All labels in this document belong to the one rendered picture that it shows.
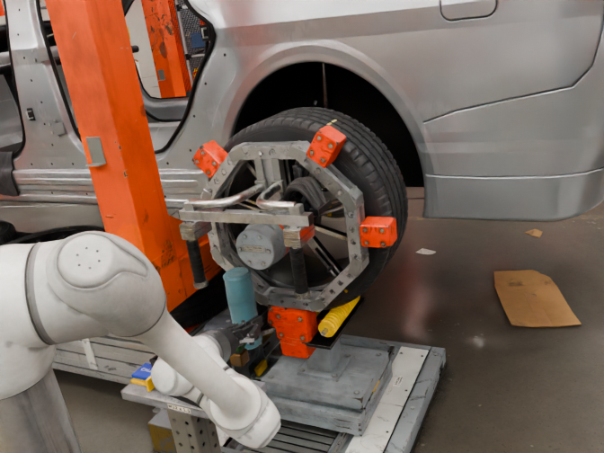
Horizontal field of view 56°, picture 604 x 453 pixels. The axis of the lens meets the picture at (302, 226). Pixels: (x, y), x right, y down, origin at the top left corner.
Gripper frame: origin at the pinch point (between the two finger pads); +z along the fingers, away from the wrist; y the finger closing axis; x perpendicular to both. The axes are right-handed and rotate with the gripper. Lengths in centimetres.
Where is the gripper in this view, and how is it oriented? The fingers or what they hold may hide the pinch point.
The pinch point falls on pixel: (254, 324)
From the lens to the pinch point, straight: 157.1
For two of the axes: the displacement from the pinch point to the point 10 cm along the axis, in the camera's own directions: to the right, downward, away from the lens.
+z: 3.7, -1.1, 9.2
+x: 0.3, 9.9, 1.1
